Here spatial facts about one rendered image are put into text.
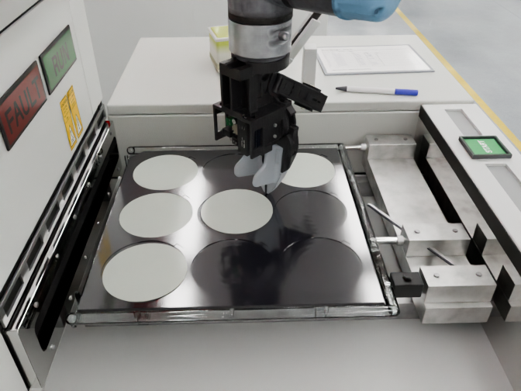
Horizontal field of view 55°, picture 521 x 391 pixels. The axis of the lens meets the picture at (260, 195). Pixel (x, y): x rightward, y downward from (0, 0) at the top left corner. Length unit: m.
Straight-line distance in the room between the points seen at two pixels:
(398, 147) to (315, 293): 0.37
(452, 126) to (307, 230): 0.30
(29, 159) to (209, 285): 0.24
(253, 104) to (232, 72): 0.05
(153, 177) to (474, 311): 0.49
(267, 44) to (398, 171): 0.36
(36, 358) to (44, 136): 0.25
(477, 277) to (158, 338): 0.39
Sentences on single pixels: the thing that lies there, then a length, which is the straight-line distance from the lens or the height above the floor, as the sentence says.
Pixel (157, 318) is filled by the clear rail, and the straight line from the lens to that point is 0.57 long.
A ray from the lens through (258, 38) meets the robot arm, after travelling 0.58.
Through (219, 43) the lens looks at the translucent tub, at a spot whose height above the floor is 1.02.
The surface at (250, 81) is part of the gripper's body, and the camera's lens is 0.60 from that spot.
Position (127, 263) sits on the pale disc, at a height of 0.90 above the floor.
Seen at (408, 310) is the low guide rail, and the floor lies 0.84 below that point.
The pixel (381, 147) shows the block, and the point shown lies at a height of 0.90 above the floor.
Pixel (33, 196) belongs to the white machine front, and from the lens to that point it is 0.60.
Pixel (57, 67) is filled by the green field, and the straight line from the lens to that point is 0.68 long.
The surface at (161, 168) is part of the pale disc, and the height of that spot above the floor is 0.90.
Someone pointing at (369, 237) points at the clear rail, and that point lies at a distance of 0.67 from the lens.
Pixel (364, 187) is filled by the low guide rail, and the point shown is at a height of 0.84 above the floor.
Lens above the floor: 1.33
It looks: 36 degrees down
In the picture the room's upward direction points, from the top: straight up
